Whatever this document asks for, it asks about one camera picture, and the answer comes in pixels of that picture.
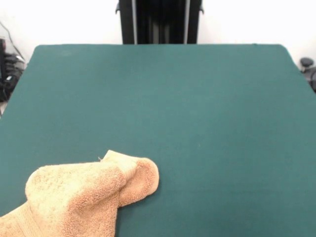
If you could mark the tan terry towel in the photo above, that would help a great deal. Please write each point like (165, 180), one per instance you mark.
(74, 192)

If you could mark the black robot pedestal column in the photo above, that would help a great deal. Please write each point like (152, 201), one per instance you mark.
(160, 24)

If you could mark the dark green table cloth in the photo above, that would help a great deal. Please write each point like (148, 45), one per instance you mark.
(197, 123)

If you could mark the dark wheeled stand base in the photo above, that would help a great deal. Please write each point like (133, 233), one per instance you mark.
(12, 66)
(306, 61)

